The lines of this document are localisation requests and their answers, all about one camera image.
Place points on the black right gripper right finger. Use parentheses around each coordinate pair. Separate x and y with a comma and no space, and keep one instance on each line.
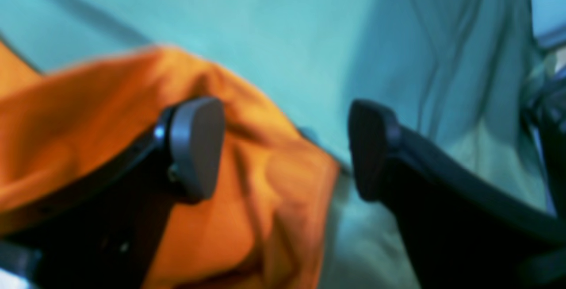
(459,232)

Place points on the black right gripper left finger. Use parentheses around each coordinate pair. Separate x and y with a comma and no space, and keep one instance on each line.
(103,230)

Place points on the orange T-shirt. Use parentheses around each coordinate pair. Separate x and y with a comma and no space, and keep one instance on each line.
(263,228)

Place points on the green table cloth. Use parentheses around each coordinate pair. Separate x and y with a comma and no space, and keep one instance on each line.
(457,72)

